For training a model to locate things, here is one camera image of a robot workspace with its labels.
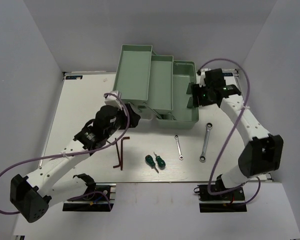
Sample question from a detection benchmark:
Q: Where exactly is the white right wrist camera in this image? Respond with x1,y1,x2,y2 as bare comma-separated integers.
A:
198,68,210,87

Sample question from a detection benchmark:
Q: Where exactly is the green plastic toolbox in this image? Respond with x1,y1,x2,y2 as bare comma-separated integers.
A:
113,44,200,130

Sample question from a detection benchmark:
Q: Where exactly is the large silver ratchet wrench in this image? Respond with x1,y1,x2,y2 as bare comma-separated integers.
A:
199,122,213,163

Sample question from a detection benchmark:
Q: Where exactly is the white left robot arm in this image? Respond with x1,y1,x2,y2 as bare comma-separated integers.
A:
10,104,141,223

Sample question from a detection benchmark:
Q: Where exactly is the thin brown hex key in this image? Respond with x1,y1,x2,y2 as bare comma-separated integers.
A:
112,142,121,169

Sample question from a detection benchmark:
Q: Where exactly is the large brown hex key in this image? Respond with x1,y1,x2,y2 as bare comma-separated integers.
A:
119,136,130,171

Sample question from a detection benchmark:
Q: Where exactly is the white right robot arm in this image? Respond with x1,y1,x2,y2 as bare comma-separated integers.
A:
187,68,284,200

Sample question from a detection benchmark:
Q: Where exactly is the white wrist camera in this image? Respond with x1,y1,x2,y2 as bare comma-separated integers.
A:
104,90,122,110
198,68,210,87

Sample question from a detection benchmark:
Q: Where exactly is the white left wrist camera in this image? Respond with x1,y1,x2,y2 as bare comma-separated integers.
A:
104,90,122,110

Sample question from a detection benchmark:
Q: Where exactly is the green stubby phillips screwdriver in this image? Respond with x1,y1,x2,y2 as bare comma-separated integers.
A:
145,155,159,173

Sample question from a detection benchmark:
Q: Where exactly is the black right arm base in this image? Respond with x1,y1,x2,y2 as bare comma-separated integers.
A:
193,184,247,213

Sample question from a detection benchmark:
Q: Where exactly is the small silver ratchet wrench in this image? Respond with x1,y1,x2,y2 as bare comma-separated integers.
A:
174,134,184,161

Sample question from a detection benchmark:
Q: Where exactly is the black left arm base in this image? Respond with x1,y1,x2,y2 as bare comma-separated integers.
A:
62,173,116,213

